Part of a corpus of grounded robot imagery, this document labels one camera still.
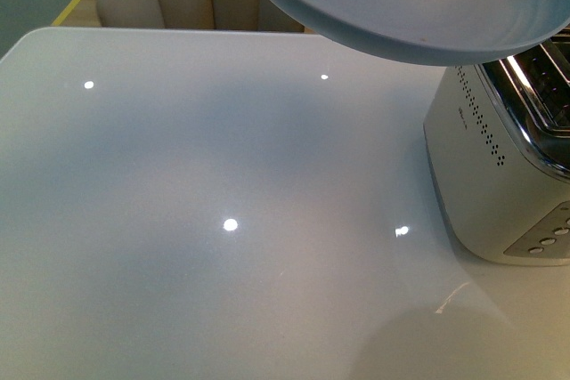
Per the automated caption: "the cream chrome toaster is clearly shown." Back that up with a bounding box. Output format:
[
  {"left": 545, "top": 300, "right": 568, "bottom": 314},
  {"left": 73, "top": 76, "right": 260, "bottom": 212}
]
[{"left": 423, "top": 30, "right": 569, "bottom": 266}]

